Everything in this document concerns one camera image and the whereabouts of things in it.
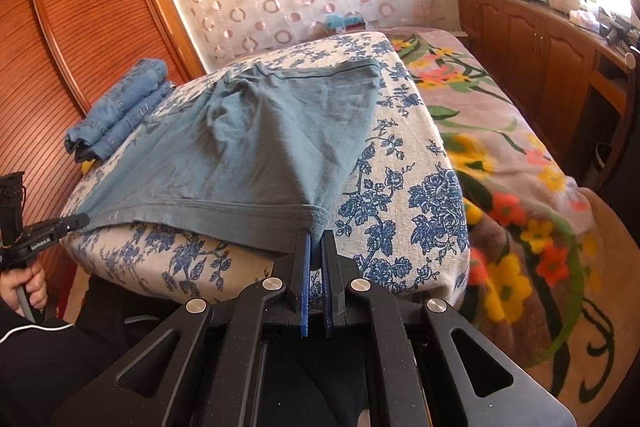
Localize wooden cabinet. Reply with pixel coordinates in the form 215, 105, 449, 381
455, 0, 640, 192

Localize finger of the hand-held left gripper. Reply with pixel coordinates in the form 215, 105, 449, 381
36, 213, 92, 241

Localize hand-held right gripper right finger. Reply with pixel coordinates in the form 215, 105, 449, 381
321, 230, 577, 427

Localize folded blue jeans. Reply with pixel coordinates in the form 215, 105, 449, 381
65, 58, 176, 160

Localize teal cloth bundle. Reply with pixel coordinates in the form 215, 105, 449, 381
322, 9, 364, 32

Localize dark tabletop clutter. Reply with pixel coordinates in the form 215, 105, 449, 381
597, 9, 635, 46

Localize blue-grey t-shirt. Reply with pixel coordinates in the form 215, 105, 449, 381
75, 59, 383, 258

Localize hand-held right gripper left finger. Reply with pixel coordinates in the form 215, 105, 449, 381
50, 231, 313, 427

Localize blue floral cushion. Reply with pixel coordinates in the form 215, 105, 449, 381
60, 31, 471, 308

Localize person's left forearm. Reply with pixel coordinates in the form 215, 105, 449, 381
0, 299, 83, 427

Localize tan swirl-pattern rug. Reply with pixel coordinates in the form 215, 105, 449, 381
520, 189, 623, 408

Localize colourful floral blanket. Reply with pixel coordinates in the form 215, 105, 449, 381
387, 27, 596, 368

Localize person's left hand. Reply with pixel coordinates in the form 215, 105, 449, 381
0, 263, 49, 319

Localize wooden slatted wardrobe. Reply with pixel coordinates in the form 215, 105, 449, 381
0, 0, 206, 308

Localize person's dark trousers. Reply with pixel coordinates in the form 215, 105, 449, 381
45, 274, 368, 427

